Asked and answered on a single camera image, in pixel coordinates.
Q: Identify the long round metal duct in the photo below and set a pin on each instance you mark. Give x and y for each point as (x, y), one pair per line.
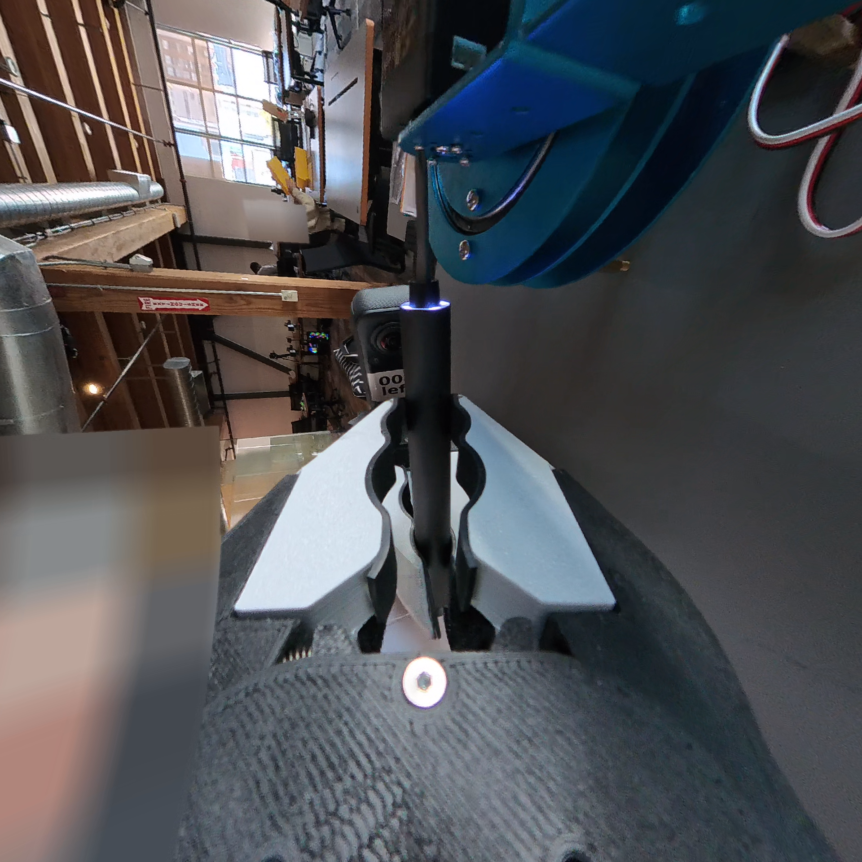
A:
(67, 199)

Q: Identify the small metal duct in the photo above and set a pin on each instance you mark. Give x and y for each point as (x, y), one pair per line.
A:
(183, 394)

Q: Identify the red white sign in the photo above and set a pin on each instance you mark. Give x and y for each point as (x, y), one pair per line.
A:
(174, 304)

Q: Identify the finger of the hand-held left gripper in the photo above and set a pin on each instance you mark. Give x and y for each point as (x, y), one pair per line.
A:
(403, 572)
(459, 518)

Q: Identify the yellow box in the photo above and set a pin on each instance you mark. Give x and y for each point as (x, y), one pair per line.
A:
(289, 168)

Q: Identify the multi-pane window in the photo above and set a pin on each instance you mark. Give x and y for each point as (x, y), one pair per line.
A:
(215, 101)

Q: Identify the black white striped cloth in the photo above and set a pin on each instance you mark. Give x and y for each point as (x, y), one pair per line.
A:
(351, 370)

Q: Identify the black tension rod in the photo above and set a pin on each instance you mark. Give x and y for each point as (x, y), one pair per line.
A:
(87, 110)

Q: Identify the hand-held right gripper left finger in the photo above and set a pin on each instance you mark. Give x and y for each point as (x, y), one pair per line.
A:
(310, 539)

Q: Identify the brass standoff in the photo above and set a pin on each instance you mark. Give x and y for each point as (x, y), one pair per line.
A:
(825, 33)
(616, 266)

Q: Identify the dark grey desk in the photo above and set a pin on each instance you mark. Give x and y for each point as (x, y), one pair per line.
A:
(707, 471)

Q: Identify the large metal duct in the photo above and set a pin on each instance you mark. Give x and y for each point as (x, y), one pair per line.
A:
(30, 337)

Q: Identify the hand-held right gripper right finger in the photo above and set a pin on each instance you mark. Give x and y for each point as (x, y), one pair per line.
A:
(532, 532)

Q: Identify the blue metal toy robot arm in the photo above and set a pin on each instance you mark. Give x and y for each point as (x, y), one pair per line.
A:
(539, 202)

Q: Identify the grey table with orange edge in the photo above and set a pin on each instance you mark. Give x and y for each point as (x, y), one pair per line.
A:
(347, 135)

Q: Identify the wooden beam with red sign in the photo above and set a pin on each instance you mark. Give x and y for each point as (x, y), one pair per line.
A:
(236, 293)

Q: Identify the black electric screwdriver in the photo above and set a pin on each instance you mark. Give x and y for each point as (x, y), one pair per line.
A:
(427, 404)

